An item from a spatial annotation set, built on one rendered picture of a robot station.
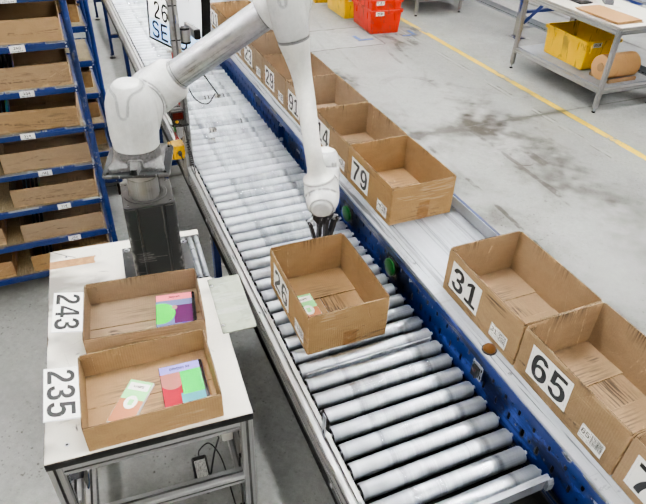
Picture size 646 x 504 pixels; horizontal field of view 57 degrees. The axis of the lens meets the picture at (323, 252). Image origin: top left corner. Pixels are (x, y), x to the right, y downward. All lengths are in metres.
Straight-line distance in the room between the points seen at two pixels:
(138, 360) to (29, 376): 1.24
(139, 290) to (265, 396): 0.91
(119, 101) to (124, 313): 0.72
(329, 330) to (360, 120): 1.38
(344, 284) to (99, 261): 0.96
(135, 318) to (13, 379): 1.15
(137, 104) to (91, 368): 0.83
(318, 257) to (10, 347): 1.74
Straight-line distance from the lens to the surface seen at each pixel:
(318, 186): 1.88
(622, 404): 1.91
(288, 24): 1.84
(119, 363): 1.99
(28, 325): 3.44
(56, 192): 3.30
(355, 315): 1.94
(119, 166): 2.08
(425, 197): 2.38
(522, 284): 2.18
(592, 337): 2.04
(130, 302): 2.23
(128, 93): 2.00
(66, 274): 2.44
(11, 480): 2.83
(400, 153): 2.72
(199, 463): 2.62
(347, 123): 3.00
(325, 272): 2.29
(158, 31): 3.16
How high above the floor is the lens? 2.20
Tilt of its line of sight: 37 degrees down
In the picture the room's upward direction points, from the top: 2 degrees clockwise
